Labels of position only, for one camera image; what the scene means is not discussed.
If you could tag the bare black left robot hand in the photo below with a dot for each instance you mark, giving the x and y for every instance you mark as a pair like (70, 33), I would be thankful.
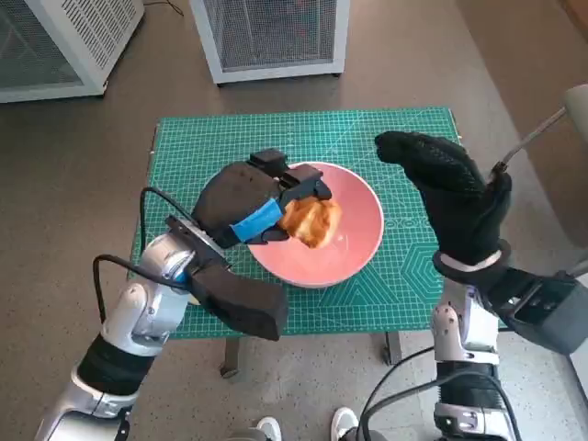
(234, 193)

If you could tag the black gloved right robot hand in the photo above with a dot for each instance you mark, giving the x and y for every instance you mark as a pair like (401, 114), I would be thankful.
(459, 197)

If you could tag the long toy bread loaf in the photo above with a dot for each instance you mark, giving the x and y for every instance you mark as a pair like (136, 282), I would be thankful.
(312, 220)

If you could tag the pink bowl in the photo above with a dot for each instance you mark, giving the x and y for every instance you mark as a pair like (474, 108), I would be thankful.
(358, 220)

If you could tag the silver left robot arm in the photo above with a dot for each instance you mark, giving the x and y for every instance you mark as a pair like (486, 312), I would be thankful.
(142, 308)

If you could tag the green cutting mat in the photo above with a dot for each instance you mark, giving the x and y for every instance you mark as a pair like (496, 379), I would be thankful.
(184, 147)

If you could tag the grey chair with metal legs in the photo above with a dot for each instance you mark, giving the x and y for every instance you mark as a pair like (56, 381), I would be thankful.
(580, 161)

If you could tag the white cabinet with mesh panel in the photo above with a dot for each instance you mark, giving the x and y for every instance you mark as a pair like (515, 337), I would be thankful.
(275, 37)

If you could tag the grey metal table leg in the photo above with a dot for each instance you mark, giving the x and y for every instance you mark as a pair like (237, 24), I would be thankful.
(392, 349)
(231, 358)

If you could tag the white flat panel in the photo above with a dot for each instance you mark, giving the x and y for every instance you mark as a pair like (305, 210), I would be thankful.
(581, 381)

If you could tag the white cabinet with perforated side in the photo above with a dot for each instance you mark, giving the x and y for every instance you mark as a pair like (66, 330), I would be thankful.
(46, 46)

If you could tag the white shoe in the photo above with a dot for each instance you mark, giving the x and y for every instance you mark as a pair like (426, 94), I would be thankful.
(270, 429)
(344, 422)

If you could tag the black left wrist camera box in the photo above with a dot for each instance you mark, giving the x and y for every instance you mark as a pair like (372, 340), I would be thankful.
(243, 303)

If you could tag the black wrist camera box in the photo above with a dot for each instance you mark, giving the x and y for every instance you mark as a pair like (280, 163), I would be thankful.
(546, 317)
(243, 303)

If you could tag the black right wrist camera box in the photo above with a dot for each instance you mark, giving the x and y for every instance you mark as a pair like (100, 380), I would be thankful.
(546, 317)

